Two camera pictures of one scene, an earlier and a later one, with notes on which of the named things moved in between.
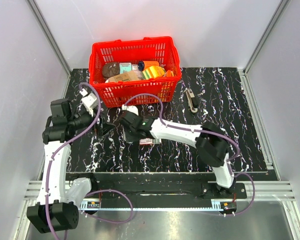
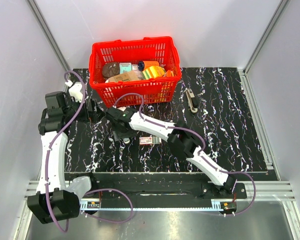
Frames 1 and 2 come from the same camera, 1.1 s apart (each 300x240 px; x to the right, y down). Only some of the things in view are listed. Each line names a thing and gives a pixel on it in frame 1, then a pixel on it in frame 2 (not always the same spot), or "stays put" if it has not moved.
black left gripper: [102, 128] to [96, 113]
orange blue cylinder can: [143, 64] stays put
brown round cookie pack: [110, 69] stays put
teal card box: [125, 67] stays put
